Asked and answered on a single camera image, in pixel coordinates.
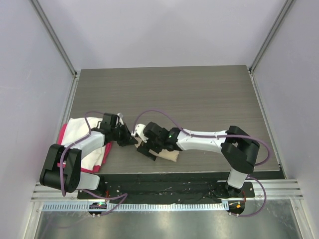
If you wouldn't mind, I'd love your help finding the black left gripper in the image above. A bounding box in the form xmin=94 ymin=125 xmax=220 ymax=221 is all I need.
xmin=111 ymin=122 xmax=138 ymax=147

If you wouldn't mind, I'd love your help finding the beige cloth napkin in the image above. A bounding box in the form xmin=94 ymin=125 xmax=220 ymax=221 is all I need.
xmin=135 ymin=142 xmax=179 ymax=162

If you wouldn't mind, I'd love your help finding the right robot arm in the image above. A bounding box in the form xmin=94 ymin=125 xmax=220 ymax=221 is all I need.
xmin=131 ymin=122 xmax=260 ymax=197

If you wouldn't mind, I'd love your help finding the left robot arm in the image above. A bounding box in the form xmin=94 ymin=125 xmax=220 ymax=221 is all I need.
xmin=39 ymin=112 xmax=138 ymax=199

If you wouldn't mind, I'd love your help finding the pink folded cloth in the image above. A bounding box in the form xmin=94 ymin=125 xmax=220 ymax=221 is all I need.
xmin=56 ymin=123 xmax=113 ymax=174

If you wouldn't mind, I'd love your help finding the white folded cloth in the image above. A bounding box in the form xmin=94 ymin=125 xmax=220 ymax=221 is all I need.
xmin=57 ymin=118 xmax=102 ymax=159

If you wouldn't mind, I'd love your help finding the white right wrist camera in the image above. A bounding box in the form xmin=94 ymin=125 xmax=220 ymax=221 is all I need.
xmin=131 ymin=123 xmax=148 ymax=143

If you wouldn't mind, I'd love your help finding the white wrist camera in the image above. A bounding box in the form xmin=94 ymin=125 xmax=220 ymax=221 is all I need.
xmin=116 ymin=113 xmax=124 ymax=126
xmin=131 ymin=123 xmax=148 ymax=143

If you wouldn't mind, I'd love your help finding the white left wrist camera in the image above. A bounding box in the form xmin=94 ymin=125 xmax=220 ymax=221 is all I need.
xmin=116 ymin=113 xmax=124 ymax=126

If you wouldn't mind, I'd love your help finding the white slotted cable duct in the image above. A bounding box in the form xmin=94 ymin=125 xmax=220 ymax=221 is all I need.
xmin=42 ymin=201 xmax=229 ymax=212

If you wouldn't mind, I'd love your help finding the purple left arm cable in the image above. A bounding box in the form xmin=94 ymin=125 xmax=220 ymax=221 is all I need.
xmin=61 ymin=111 xmax=129 ymax=216

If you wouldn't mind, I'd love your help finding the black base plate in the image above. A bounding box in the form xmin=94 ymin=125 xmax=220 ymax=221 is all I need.
xmin=77 ymin=170 xmax=256 ymax=204

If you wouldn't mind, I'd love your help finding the aluminium frame rail right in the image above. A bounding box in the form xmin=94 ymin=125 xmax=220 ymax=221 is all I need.
xmin=249 ymin=69 xmax=304 ymax=200

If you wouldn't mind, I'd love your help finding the aluminium frame post left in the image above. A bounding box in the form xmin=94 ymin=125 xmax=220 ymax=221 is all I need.
xmin=29 ymin=0 xmax=77 ymax=78

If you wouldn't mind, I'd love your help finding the aluminium frame post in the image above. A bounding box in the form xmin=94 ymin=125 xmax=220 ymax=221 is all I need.
xmin=249 ymin=0 xmax=296 ymax=74
xmin=29 ymin=0 xmax=77 ymax=78

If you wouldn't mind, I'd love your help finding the aluminium frame post right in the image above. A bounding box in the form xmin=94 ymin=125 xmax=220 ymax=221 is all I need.
xmin=249 ymin=0 xmax=296 ymax=74

